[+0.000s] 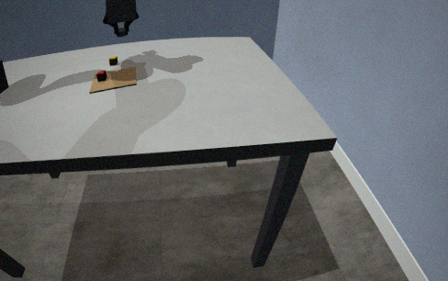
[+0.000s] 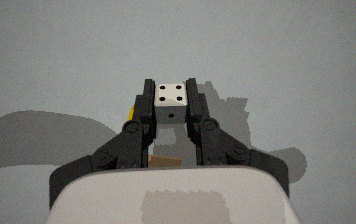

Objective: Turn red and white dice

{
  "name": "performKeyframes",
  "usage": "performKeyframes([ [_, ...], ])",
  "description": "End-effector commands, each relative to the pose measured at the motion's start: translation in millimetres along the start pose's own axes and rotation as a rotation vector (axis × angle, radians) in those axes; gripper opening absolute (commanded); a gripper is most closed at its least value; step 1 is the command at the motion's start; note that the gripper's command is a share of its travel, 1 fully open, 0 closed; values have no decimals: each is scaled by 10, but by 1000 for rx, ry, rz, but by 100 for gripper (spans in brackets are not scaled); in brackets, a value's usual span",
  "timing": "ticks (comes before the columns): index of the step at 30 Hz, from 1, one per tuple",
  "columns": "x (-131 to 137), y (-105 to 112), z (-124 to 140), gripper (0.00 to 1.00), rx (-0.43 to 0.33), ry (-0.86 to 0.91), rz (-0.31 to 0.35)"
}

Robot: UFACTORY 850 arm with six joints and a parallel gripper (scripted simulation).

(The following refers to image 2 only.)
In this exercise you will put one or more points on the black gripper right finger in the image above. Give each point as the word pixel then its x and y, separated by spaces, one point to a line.
pixel 220 148

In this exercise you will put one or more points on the yellow die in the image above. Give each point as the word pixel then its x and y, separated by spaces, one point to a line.
pixel 130 113

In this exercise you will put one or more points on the white die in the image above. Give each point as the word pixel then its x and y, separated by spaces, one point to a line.
pixel 171 103

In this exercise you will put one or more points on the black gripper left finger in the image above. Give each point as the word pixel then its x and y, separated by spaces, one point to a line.
pixel 127 150

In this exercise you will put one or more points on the tan mat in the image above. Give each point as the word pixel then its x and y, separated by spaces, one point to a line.
pixel 161 161

